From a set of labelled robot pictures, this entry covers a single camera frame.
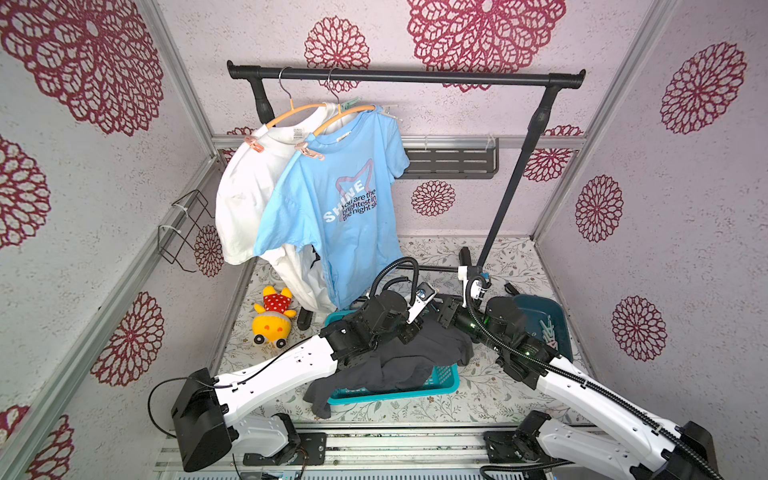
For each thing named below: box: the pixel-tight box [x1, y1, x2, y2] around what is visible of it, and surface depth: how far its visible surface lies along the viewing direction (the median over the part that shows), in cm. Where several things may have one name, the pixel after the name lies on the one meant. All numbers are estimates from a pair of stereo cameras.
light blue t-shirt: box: [254, 106, 410, 309], surface depth 73 cm
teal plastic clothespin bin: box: [513, 294, 573, 361], surface depth 97 cm
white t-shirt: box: [215, 103, 339, 311], surface depth 67 cm
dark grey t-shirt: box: [303, 319, 475, 419], surface depth 78 cm
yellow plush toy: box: [252, 285, 297, 349], surface depth 93 cm
